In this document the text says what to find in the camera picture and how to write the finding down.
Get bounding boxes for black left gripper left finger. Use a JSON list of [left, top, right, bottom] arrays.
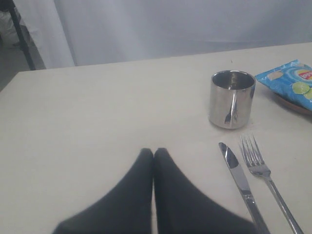
[[54, 148, 154, 234]]

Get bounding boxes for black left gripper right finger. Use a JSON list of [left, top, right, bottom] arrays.
[[154, 148, 257, 234]]

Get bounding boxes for silver table knife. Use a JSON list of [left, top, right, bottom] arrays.
[[218, 142, 271, 234]]

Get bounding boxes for silver metal fork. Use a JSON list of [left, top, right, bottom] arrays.
[[240, 135, 304, 234]]

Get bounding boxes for shiny steel cup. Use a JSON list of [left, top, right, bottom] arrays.
[[209, 70, 256, 130]]

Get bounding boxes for brown wooden plate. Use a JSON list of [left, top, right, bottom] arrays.
[[270, 91, 312, 116]]

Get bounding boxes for blue chips snack bag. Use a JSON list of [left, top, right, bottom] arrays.
[[255, 59, 312, 110]]

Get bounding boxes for grey curtain backdrop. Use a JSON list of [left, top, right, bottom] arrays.
[[15, 0, 312, 69]]

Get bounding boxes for black metal stand pole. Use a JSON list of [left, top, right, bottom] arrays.
[[8, 0, 36, 71]]

